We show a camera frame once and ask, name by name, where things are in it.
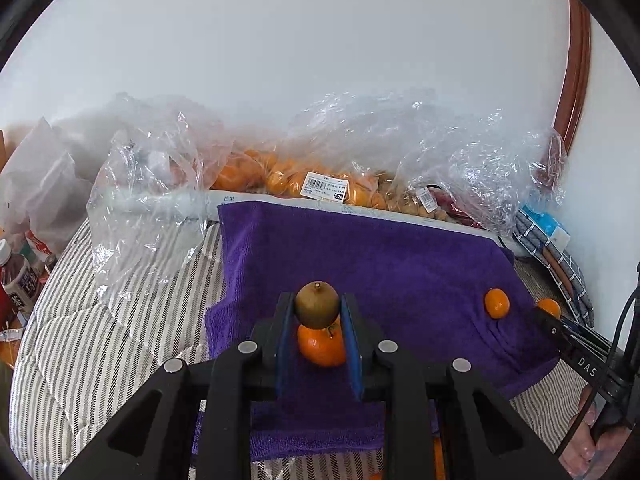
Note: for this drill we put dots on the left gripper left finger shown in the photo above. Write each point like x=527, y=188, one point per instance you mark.
x=192, y=417

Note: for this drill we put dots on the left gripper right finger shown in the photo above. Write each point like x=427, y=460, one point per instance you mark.
x=482, y=436

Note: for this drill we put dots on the large mandarin with stem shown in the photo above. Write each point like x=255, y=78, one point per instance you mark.
x=325, y=347

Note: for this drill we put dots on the green brown longan fruit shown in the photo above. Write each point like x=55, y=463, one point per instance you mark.
x=317, y=305

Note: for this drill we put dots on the small round orange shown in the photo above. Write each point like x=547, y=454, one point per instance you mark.
x=497, y=303

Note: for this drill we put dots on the person's right hand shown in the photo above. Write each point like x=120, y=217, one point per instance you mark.
x=585, y=458

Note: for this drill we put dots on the purple towel covered tray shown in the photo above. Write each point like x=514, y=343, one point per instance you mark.
x=424, y=287

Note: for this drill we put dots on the checked blue cloth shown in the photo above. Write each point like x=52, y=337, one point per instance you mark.
x=563, y=269

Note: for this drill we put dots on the striped mattress cover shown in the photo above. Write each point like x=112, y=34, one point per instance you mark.
x=80, y=360

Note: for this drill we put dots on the blue tissue pack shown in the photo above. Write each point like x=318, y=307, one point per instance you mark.
x=552, y=228

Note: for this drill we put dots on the bag of longans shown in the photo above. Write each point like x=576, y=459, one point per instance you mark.
x=420, y=199

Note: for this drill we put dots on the clear plastic bag left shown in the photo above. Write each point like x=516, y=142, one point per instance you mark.
x=148, y=207

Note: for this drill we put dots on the bag of oranges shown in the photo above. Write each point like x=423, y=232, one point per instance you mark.
x=248, y=170

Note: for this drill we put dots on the crumpled clear plastic bag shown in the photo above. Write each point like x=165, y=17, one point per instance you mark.
x=488, y=168

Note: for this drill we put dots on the plastic drink bottle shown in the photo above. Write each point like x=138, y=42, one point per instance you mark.
x=18, y=279

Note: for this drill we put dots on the white plastic bag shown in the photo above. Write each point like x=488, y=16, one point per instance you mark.
x=41, y=192

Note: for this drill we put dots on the brown wooden door frame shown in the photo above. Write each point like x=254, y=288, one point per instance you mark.
x=576, y=77

